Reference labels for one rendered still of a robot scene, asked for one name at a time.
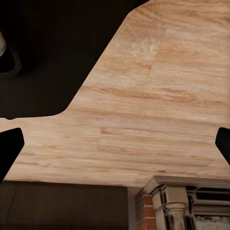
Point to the wood fireplace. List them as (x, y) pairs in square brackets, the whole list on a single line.
[(184, 203)]

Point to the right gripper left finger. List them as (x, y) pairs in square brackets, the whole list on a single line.
[(11, 143)]

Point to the cabinet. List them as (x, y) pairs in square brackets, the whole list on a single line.
[(28, 205)]

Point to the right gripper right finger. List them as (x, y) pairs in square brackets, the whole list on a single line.
[(223, 142)]

